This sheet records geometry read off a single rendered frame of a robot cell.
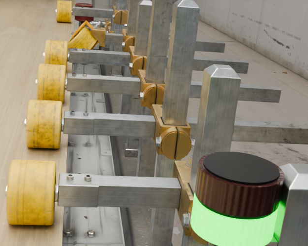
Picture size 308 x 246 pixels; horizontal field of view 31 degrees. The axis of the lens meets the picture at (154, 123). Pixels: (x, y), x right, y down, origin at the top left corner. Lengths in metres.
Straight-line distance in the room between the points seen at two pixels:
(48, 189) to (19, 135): 0.34
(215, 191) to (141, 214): 0.81
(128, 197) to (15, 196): 0.14
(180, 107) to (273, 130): 0.19
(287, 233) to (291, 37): 5.72
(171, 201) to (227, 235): 0.33
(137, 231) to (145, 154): 0.17
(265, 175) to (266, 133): 0.60
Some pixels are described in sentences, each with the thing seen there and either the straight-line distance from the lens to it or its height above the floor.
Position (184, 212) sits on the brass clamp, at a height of 0.94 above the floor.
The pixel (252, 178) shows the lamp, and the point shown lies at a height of 1.11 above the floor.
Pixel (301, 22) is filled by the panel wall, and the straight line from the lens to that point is 5.95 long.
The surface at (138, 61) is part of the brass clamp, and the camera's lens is 1.34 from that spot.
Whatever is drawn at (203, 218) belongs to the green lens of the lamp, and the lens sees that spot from 0.39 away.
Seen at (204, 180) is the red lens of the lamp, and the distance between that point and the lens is 0.38.
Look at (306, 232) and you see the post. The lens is 0.41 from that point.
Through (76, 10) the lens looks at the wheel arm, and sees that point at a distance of 2.14.
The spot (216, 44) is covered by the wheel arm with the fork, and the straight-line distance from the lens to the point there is 1.70.
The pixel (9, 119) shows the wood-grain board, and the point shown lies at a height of 0.90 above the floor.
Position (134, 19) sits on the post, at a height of 1.02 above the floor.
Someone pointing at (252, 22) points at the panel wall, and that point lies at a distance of 7.03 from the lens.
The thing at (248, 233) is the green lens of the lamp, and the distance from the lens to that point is 0.38.
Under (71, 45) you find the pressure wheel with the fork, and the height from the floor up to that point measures 0.92.
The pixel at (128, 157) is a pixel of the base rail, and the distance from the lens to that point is 1.44.
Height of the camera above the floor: 1.26
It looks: 19 degrees down
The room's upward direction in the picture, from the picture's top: 6 degrees clockwise
